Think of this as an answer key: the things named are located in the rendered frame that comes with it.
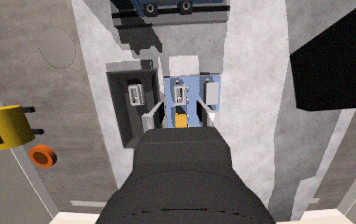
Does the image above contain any orange-yellow rectangular block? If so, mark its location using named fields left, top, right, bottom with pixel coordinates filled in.
left=175, top=113, right=187, bottom=128

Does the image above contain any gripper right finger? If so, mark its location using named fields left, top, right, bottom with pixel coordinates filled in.
left=196, top=100, right=220, bottom=130

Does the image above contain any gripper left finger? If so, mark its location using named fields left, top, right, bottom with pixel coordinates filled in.
left=141, top=102, right=165, bottom=134

